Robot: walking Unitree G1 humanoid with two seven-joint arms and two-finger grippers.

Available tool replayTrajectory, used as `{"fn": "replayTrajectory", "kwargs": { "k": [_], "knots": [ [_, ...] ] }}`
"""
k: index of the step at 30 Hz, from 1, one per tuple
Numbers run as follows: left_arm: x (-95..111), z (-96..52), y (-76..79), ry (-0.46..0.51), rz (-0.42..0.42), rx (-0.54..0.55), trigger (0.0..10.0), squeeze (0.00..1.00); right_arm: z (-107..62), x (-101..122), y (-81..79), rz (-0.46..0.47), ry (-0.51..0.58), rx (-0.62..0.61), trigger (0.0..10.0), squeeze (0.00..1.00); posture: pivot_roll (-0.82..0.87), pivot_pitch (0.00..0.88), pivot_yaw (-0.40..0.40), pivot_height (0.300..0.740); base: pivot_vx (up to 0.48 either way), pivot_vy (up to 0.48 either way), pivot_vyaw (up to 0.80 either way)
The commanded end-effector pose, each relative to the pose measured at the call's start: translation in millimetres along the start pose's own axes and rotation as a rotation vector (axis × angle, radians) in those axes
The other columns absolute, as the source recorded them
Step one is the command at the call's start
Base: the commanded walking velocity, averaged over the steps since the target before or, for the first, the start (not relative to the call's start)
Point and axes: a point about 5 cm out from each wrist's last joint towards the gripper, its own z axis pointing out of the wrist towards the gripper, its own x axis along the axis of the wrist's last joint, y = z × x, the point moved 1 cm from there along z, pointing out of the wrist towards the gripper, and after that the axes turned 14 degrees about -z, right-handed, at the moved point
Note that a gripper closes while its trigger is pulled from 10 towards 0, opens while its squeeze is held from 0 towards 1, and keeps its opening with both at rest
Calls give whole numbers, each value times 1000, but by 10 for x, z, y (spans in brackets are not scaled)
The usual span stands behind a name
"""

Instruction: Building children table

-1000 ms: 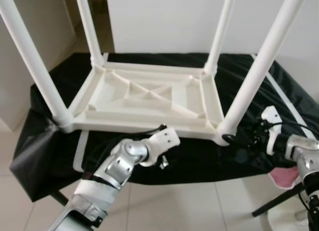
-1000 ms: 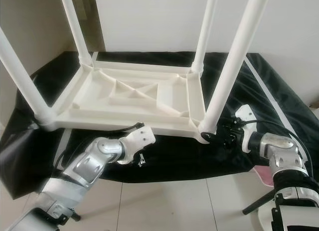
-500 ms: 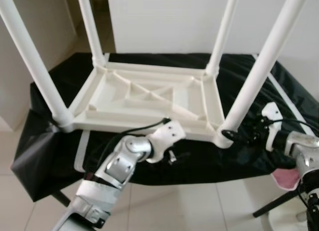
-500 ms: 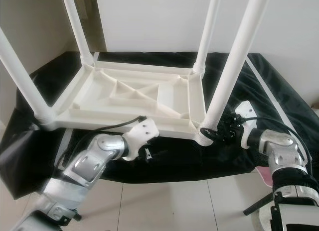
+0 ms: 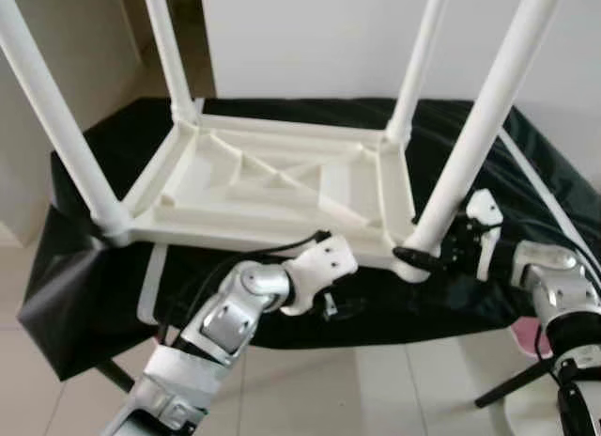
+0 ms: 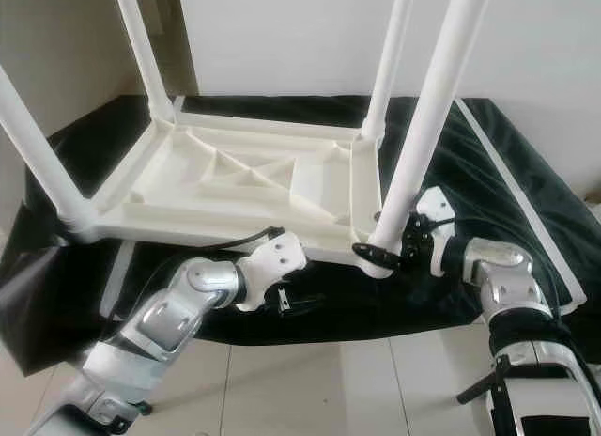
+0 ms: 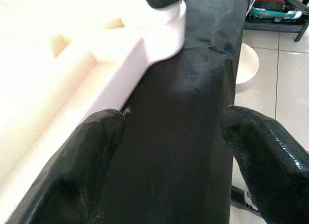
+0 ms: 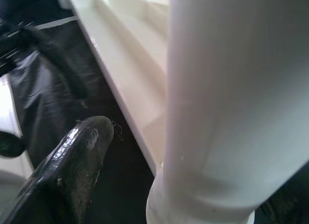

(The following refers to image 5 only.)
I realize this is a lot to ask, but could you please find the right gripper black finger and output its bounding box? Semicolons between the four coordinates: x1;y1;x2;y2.
392;245;443;270

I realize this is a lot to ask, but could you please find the white plastic children table top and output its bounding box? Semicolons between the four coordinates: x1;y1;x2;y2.
99;112;434;286

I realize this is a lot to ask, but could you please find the pink plastic object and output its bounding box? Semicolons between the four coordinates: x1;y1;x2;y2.
507;324;542;358

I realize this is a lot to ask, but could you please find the black metal table leg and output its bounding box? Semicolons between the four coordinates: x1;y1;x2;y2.
94;361;138;396
474;355;565;410

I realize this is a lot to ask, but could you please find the black plastic table cover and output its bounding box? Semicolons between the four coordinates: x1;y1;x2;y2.
19;97;601;382

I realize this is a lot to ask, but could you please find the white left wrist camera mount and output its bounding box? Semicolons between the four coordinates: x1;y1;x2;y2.
280;233;359;318

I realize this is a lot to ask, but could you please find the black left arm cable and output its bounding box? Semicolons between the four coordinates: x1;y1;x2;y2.
155;228;331;354

